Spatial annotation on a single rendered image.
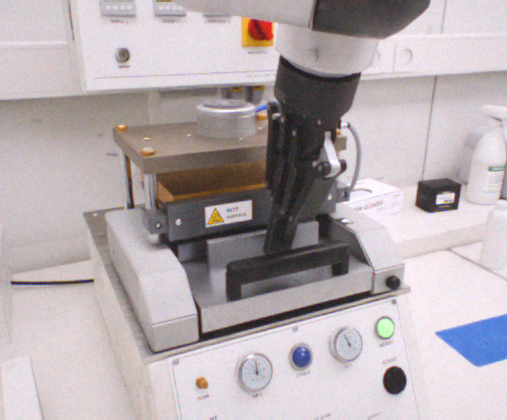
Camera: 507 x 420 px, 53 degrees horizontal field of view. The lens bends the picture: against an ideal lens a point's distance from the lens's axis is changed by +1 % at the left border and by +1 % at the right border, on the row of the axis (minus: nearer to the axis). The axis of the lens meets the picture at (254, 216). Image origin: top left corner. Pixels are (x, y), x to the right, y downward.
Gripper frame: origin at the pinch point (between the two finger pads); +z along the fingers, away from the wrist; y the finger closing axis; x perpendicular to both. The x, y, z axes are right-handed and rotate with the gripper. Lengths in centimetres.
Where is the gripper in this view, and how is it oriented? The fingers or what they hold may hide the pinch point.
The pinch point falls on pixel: (281, 230)
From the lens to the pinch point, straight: 58.1
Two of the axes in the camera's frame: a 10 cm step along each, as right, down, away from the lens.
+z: -1.4, 7.6, 6.3
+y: 3.9, 6.3, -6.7
